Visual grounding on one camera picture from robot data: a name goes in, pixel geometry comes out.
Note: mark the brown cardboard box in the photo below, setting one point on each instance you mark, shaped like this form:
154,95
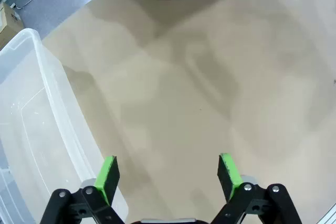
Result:
10,19

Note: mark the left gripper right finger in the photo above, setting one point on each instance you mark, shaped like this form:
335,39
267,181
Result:
231,179

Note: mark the clear plastic open box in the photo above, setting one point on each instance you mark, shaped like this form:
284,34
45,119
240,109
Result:
31,103

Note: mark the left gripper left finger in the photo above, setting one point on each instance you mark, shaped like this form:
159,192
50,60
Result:
105,182

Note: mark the aluminium frame rail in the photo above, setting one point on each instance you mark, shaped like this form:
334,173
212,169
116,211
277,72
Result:
329,217

